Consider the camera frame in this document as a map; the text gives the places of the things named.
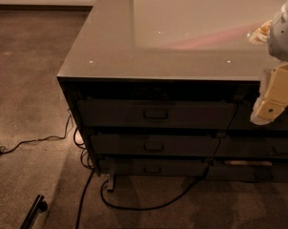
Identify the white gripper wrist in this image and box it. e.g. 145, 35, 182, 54
249, 20, 288, 125

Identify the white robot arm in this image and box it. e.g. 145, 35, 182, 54
249, 0, 288, 125

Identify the dark grey drawer cabinet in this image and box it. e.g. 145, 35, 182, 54
57, 0, 288, 178

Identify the black metal bar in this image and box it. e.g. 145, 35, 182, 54
19, 195, 48, 229

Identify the black looped floor cable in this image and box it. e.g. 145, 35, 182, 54
99, 167, 211, 212

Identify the thin black power cable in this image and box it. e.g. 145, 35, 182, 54
0, 109, 74, 168

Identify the thick black floor cable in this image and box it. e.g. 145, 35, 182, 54
74, 169, 95, 229

